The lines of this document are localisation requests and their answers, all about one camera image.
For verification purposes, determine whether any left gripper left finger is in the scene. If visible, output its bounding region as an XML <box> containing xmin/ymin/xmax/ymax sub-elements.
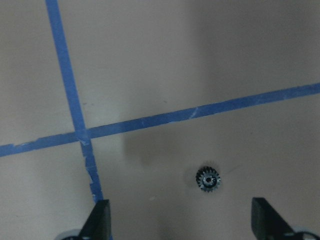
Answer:
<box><xmin>78</xmin><ymin>199</ymin><xmax>111</xmax><ymax>240</ymax></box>

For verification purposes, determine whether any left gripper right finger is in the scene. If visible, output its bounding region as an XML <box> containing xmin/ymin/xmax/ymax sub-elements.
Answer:
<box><xmin>251</xmin><ymin>197</ymin><xmax>296</xmax><ymax>240</ymax></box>

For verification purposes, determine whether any black bearing gear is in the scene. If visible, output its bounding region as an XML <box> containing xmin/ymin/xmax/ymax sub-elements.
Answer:
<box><xmin>195</xmin><ymin>166</ymin><xmax>221</xmax><ymax>193</ymax></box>

